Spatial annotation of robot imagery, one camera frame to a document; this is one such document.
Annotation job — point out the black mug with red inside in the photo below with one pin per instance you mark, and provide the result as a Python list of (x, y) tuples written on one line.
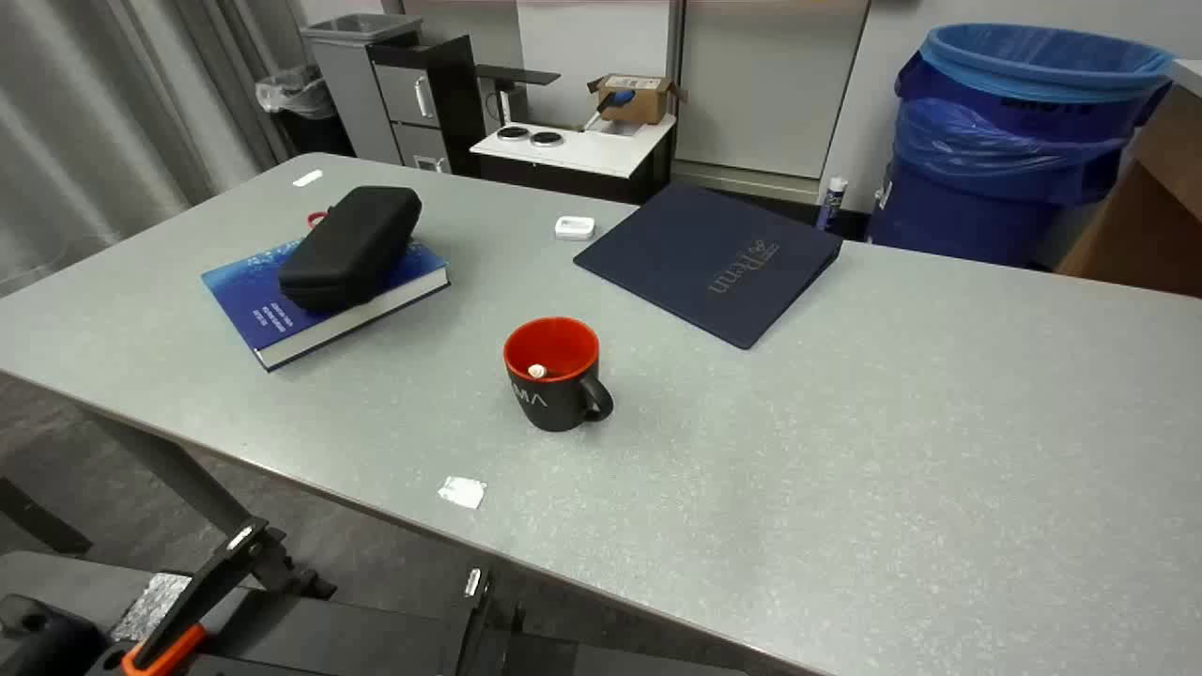
[(554, 399)]

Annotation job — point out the small white case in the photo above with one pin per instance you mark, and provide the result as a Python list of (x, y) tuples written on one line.
[(574, 227)]

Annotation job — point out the dark blue folder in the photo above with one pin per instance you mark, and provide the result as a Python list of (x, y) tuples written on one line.
[(704, 258)]

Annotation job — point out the white side table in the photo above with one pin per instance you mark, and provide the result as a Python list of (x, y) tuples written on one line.
[(582, 155)]

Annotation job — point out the black round disc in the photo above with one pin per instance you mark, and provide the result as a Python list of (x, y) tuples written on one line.
[(546, 139), (513, 132)]

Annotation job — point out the crumpled white tape piece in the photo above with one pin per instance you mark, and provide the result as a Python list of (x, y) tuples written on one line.
[(462, 491)]

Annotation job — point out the cardboard box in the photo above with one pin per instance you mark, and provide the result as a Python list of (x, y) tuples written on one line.
[(639, 99)]

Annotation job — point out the black zippered hard case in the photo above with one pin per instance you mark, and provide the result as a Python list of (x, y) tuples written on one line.
[(349, 249)]

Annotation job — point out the white bottle with blue label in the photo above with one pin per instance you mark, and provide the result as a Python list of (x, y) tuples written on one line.
[(832, 202)]

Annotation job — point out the grey filing cabinet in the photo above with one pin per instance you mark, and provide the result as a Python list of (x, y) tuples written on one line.
[(362, 94)]

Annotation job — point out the blue hardcover book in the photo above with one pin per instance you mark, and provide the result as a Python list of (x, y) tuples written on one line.
[(254, 305)]

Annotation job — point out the black waste bin with liner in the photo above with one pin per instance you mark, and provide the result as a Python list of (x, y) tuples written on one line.
[(305, 113)]

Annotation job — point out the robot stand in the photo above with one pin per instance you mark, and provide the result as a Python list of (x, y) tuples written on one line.
[(282, 629)]

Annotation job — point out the blue bin with blue liner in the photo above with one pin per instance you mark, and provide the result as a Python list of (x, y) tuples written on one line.
[(1005, 141)]

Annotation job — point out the black and orange clamp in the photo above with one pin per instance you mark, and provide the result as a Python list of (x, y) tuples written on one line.
[(202, 596)]

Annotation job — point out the grey curtain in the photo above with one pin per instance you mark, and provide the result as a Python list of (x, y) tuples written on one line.
[(113, 122)]

